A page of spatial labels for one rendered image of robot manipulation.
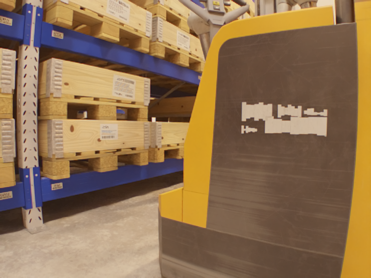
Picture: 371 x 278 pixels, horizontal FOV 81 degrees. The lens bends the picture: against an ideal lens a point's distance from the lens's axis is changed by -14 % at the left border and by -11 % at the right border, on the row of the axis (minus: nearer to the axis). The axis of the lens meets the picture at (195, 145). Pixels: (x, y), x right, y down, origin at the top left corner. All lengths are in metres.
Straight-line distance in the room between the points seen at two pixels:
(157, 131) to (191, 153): 1.31
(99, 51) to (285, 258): 1.61
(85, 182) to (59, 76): 0.68
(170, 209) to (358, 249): 0.57
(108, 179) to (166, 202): 1.02
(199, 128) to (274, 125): 0.23
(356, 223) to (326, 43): 0.46
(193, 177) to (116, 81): 1.15
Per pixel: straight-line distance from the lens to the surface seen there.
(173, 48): 2.33
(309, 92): 0.64
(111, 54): 1.86
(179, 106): 3.16
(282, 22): 0.70
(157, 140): 2.05
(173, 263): 0.93
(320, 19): 0.69
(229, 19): 1.43
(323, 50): 0.66
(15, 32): 1.56
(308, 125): 0.64
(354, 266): 0.77
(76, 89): 1.57
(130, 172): 1.95
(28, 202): 1.56
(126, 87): 1.82
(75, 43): 1.71
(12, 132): 1.41
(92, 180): 1.74
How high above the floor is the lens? 0.58
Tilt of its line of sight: 4 degrees down
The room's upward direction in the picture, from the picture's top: 1 degrees clockwise
